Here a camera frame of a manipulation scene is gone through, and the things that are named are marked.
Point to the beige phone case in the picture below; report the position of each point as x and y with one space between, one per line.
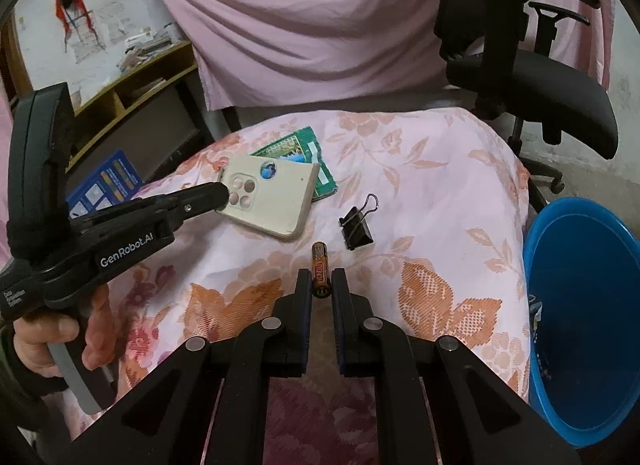
269 195

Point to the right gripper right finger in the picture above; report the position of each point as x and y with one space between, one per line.
436 401

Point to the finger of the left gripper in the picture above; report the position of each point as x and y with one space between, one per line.
195 201

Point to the red hanging tassel ornament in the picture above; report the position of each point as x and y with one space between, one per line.
69 13

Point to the wooden shelf unit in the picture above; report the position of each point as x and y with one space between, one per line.
119 101

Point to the green paper packet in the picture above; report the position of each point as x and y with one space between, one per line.
303 146

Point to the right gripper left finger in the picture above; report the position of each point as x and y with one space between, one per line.
206 402

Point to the blue plastic bucket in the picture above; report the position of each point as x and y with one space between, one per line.
582 277

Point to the black office chair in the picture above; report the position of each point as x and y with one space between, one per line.
500 50

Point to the orange black battery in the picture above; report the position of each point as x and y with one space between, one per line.
321 287

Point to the blue cardboard box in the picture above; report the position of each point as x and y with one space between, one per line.
114 182

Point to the pink hanging curtain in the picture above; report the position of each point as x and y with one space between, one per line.
271 53

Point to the person's left hand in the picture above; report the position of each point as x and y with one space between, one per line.
32 336

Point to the black binder clip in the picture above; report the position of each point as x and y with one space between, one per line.
355 229

